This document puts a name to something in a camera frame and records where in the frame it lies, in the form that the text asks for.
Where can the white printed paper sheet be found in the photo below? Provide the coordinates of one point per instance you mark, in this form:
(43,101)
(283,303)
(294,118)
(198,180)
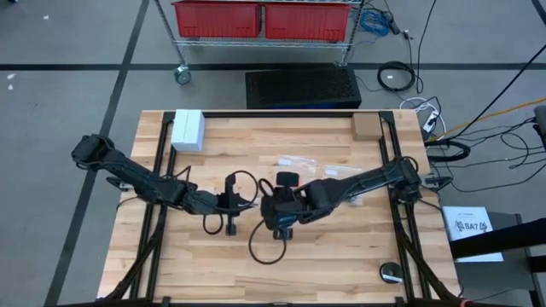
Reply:
(469,239)

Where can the black beam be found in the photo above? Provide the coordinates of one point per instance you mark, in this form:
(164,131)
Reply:
(512,236)

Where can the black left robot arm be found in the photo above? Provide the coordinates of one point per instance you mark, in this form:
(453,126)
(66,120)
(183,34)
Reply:
(141,179)

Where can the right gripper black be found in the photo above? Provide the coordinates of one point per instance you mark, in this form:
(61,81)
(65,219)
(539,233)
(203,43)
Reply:
(281,209)

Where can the red plastic storage bin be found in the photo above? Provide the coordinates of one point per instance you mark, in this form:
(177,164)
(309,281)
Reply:
(217,19)
(307,21)

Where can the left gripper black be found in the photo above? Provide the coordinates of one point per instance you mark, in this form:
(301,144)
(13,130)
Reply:
(213,202)

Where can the black perforated platform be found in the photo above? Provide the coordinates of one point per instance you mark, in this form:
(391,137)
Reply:
(298,85)

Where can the white power strip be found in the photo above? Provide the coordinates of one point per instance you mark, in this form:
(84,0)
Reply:
(431,121)

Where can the grey cabinet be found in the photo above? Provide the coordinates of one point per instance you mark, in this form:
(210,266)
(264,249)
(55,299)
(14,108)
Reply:
(503,277)

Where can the black tape roll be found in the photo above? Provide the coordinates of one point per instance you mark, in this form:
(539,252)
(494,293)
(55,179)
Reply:
(390,268)

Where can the brown cardboard box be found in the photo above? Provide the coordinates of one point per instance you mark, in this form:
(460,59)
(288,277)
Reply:
(367,126)

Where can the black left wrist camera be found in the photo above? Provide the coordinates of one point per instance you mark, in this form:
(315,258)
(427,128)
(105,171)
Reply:
(230,183)

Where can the white cardboard box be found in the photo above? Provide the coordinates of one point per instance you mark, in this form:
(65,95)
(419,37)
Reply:
(187,130)

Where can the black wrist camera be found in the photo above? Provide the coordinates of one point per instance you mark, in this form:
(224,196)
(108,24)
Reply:
(230,183)
(288,178)

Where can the dark grey device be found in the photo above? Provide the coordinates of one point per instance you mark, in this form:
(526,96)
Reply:
(541,123)

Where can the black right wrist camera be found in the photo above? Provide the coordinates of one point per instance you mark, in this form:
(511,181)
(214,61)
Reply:
(288,178)

